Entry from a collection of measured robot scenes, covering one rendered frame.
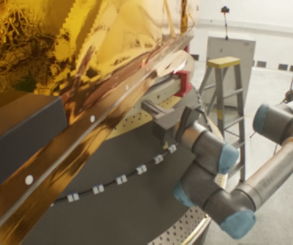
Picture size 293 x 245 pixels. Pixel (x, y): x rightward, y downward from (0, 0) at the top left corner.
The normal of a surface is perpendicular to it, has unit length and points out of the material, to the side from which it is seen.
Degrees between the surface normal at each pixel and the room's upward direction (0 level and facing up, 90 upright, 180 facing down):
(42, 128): 90
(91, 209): 62
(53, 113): 90
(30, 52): 91
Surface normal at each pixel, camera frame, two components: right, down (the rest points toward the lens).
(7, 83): 0.92, 0.17
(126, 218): 0.47, -0.04
